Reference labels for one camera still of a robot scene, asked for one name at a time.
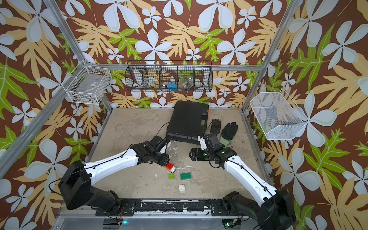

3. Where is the red lego brick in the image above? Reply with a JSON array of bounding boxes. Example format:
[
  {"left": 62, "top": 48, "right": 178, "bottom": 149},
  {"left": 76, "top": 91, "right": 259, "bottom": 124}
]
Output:
[{"left": 166, "top": 163, "right": 174, "bottom": 171}]

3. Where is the dark green lego brick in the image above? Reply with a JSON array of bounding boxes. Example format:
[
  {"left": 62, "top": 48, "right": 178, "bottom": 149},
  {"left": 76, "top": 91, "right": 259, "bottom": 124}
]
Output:
[{"left": 180, "top": 172, "right": 192, "bottom": 180}]

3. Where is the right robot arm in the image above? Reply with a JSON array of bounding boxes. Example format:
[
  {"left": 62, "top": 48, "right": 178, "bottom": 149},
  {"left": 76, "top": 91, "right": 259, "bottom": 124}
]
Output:
[{"left": 189, "top": 133, "right": 296, "bottom": 230}]

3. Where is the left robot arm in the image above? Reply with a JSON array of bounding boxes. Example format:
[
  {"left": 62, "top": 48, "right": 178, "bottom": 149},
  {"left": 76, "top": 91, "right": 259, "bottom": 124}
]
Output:
[{"left": 58, "top": 136, "right": 170, "bottom": 215}]

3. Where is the black work glove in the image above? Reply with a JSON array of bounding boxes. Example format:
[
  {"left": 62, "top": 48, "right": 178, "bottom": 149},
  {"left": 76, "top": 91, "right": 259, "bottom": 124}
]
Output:
[{"left": 219, "top": 122, "right": 238, "bottom": 146}]

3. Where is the small black box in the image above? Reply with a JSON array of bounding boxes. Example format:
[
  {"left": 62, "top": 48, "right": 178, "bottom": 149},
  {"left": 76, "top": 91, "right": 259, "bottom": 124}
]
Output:
[{"left": 210, "top": 119, "right": 221, "bottom": 134}]

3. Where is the black plastic tool case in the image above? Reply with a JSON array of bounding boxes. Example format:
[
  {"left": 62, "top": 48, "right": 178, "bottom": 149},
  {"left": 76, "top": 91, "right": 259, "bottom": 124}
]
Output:
[{"left": 166, "top": 101, "right": 209, "bottom": 145}]

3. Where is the blue object in basket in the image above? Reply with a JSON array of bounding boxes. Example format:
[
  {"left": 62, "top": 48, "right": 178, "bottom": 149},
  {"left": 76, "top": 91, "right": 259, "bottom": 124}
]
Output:
[{"left": 167, "top": 83, "right": 178, "bottom": 92}]

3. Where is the white mesh basket right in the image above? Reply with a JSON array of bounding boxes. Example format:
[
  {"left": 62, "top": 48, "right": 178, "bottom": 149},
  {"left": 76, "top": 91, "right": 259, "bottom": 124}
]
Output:
[{"left": 250, "top": 89, "right": 307, "bottom": 140}]

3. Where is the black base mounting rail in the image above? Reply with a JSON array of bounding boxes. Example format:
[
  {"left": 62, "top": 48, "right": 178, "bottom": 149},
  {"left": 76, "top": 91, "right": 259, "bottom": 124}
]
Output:
[{"left": 95, "top": 198, "right": 248, "bottom": 217}]

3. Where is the black wire basket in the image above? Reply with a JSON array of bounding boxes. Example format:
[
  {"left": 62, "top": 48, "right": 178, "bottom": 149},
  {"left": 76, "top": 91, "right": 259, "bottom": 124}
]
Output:
[{"left": 124, "top": 60, "right": 213, "bottom": 93}]

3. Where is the white wire basket left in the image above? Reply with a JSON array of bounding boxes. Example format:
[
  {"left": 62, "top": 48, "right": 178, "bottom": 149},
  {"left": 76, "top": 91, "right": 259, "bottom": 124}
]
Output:
[{"left": 64, "top": 65, "right": 112, "bottom": 105}]

